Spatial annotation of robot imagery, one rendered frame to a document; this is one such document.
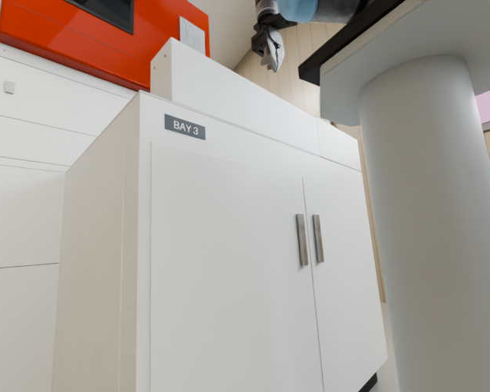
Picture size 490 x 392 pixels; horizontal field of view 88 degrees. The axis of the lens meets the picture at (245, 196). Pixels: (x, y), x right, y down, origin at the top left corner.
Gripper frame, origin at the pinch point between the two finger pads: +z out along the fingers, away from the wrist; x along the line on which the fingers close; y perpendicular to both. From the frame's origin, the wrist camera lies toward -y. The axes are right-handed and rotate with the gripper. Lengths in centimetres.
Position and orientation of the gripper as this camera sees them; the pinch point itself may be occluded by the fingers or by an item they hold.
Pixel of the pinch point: (276, 67)
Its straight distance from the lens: 94.2
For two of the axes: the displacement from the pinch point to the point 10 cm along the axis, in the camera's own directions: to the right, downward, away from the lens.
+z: 0.6, 9.8, -1.7
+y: -7.0, 1.6, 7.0
